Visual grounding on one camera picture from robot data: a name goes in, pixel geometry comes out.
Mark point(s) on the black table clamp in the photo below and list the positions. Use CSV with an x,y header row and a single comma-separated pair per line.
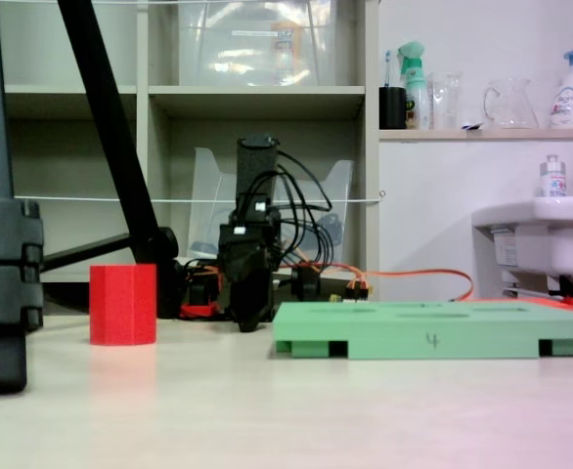
x,y
202,288

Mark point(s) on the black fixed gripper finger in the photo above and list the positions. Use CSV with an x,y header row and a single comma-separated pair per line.
x,y
252,308

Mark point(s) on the clear measuring beaker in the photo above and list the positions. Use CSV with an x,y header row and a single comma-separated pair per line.
x,y
445,100

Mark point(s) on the blue white toothbrush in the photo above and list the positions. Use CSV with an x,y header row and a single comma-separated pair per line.
x,y
387,68

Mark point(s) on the red octagonal pillar block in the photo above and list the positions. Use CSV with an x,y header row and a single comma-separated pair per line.
x,y
122,305

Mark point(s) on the orange labelled bottle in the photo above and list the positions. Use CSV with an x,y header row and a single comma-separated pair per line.
x,y
286,49

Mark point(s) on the green shape-hole board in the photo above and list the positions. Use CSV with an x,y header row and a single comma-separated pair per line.
x,y
413,327

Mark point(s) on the small circuit board with connectors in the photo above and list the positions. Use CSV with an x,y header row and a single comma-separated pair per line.
x,y
357,289

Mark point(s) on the red clamp piece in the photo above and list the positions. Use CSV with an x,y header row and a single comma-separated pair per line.
x,y
198,310

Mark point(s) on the clear plastic tray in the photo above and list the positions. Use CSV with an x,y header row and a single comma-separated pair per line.
x,y
208,205

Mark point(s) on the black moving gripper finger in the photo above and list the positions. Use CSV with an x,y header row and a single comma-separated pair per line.
x,y
240,264

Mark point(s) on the black round clamp knob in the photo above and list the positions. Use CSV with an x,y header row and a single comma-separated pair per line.
x,y
306,283

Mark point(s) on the small clear sanitizer bottle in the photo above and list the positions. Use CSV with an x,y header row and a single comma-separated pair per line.
x,y
553,178

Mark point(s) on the glass pitcher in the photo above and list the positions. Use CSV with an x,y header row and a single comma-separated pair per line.
x,y
509,105

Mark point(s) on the green spray bottle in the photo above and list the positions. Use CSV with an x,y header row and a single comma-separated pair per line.
x,y
416,88

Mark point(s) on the beige shelf unit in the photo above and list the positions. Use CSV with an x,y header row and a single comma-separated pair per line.
x,y
257,95

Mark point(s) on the thin black tripod brace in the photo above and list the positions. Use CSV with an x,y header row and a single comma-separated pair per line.
x,y
86,251

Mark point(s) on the white sink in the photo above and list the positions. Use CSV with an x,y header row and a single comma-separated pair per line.
x,y
560,229

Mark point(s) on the clear plastic storage box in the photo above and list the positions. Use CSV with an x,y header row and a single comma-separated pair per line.
x,y
237,44

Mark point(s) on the black cup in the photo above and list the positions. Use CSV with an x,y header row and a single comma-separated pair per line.
x,y
392,107

